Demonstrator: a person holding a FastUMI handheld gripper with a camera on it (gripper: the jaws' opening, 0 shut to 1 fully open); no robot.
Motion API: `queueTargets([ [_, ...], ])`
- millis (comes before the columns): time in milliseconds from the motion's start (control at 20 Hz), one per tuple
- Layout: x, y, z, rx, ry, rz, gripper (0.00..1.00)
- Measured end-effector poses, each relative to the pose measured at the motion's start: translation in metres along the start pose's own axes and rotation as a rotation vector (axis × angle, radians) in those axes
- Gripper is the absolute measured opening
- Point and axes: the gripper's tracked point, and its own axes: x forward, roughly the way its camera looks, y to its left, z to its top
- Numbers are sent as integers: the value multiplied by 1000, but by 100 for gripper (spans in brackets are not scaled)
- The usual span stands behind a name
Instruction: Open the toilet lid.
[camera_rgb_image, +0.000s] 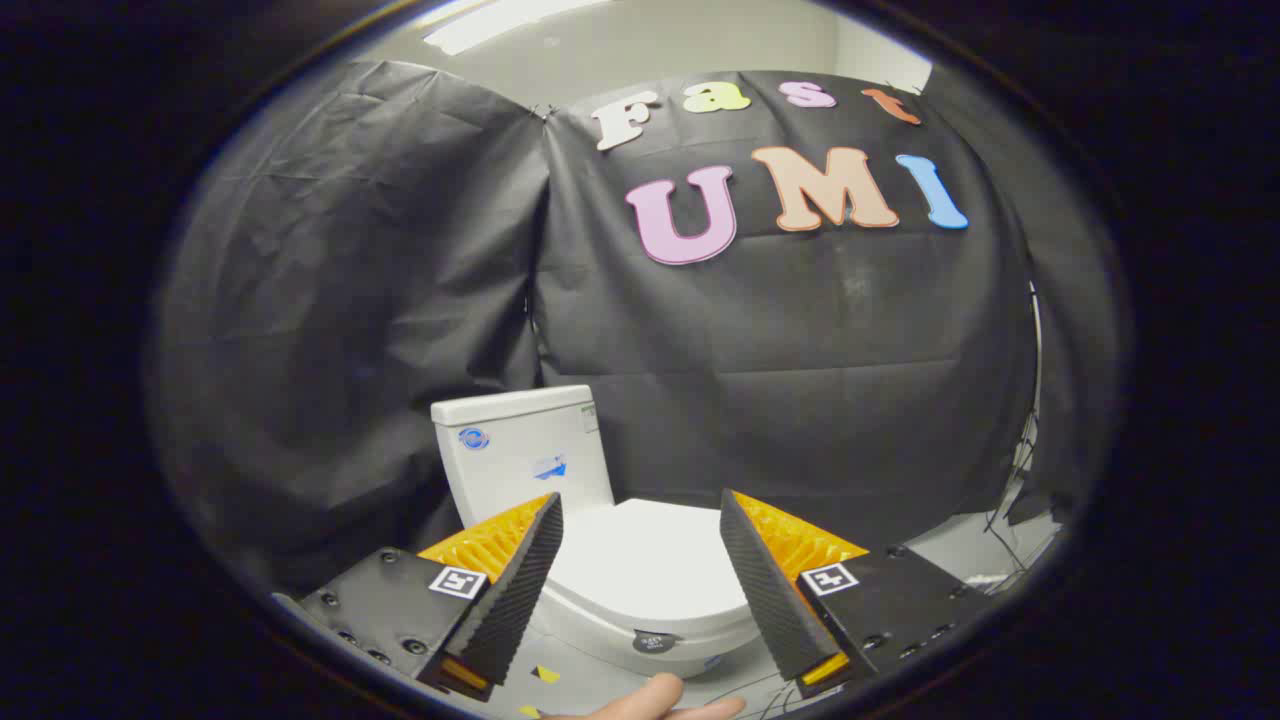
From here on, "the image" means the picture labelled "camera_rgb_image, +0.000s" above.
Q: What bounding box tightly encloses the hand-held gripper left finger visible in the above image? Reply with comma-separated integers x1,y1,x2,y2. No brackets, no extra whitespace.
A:
300,492,564,701

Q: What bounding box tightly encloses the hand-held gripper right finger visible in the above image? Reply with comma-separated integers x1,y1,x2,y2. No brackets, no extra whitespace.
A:
720,488,996,699

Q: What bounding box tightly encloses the white toilet bowl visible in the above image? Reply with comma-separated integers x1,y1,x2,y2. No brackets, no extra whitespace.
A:
530,590,776,681

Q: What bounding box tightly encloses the white toilet tank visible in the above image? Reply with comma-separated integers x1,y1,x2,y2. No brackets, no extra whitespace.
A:
430,385,616,531

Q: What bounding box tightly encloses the black backdrop cloth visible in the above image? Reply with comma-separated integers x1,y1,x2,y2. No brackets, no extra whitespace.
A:
150,60,1111,601

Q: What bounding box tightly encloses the tangle of cables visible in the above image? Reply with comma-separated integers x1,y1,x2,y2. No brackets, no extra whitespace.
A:
985,420,1061,591

